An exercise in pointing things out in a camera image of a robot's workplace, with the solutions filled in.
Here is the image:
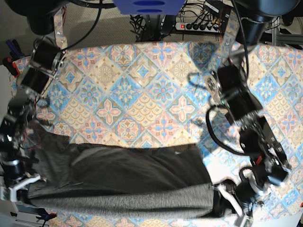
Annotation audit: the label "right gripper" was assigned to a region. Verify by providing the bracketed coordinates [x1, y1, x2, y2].
[0, 159, 42, 205]

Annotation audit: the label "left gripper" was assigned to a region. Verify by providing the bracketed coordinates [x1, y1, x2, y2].
[212, 175, 271, 227]

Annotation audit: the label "grey t-shirt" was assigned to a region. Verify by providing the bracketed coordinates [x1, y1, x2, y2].
[28, 131, 216, 218]

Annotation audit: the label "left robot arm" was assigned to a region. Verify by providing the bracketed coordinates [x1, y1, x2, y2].
[201, 0, 303, 227]

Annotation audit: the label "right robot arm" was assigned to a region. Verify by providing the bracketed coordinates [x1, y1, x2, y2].
[0, 0, 70, 202]

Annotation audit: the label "white floor vent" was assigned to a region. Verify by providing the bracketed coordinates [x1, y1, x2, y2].
[10, 203, 50, 227]

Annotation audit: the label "black orange clamp lower left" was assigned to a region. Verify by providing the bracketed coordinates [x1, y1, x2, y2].
[37, 208, 57, 222]

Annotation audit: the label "red black clamp upper left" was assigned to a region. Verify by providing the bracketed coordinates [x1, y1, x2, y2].
[2, 57, 20, 78]

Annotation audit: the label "patterned tablecloth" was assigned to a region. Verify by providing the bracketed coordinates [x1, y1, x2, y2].
[9, 14, 303, 227]

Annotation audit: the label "white power strip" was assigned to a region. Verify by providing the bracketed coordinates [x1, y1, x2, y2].
[175, 22, 219, 33]

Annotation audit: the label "blue black clamp handles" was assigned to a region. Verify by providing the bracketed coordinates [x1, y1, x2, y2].
[5, 39, 25, 60]

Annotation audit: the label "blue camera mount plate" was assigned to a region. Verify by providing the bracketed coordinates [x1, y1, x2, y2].
[113, 0, 186, 15]

